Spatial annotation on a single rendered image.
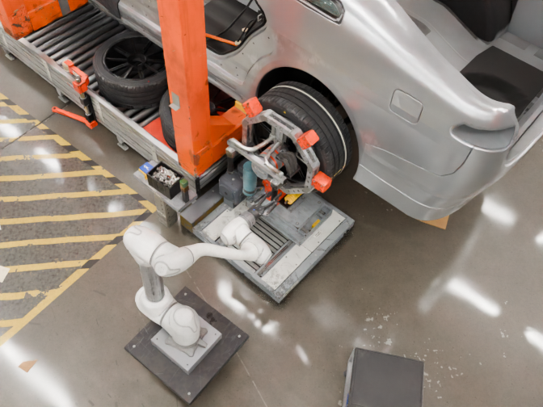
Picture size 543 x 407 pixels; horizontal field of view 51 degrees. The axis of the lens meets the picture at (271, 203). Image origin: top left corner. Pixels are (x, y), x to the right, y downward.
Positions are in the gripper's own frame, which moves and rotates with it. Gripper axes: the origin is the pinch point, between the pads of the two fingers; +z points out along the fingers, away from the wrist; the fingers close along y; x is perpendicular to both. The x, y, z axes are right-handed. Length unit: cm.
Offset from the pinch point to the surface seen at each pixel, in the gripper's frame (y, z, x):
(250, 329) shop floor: 22, -41, -83
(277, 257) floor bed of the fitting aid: 2, 6, -75
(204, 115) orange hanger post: -59, 4, 18
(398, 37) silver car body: 23, 54, 91
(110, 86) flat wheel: -169, 14, -36
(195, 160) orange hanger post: -59, -5, -14
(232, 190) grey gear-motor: -43, 10, -45
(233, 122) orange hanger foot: -65, 35, -15
